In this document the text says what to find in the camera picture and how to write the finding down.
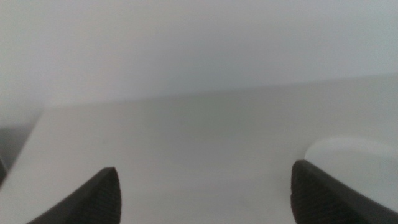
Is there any dark furniture bar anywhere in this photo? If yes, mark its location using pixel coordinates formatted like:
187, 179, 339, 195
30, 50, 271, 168
0, 154, 9, 188

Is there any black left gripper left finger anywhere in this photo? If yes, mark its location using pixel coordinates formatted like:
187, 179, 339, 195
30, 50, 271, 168
27, 167, 123, 224

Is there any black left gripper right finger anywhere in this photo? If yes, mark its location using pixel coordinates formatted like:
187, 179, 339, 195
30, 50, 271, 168
290, 159, 398, 224

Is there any white shallow bowl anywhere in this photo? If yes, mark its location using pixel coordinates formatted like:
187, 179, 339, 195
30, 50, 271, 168
303, 136, 398, 213

